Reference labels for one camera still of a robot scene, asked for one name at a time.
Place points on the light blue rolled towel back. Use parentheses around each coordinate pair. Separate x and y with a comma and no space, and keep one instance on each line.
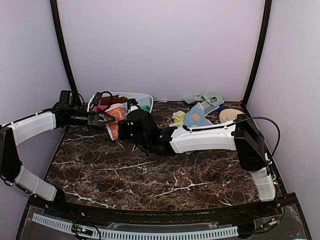
(145,101)

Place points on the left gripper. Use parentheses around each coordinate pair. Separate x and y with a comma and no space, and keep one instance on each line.
(91,122)

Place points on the orange bunny towel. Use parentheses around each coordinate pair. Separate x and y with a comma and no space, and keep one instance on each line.
(118,111)

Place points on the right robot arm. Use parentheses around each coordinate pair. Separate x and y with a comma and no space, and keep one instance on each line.
(240,135)

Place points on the pink rolled towel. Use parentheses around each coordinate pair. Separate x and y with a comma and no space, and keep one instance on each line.
(102,107)

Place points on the dark blue object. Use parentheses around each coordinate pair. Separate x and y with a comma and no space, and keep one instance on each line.
(221,107)

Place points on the green rolled towel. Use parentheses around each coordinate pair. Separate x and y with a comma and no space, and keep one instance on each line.
(146,108)

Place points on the grey green crumpled towel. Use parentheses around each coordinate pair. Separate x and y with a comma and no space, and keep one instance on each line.
(210,101)

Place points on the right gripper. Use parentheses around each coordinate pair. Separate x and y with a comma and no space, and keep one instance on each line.
(122,134)

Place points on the white plastic basin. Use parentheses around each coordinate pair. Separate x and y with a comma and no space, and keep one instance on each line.
(137,96)

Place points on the green patterned small towel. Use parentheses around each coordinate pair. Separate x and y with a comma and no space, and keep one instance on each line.
(178,118)

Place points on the white slotted cable duct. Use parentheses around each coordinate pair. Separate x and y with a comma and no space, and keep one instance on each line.
(89,232)

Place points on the blue polka dot towel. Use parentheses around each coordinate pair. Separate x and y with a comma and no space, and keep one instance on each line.
(195,117)

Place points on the brown rolled towel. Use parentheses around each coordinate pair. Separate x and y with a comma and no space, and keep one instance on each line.
(110,100)

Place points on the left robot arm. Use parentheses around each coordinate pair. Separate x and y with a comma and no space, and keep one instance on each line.
(66,112)

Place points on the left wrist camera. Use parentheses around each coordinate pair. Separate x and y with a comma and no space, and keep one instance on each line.
(94,101)

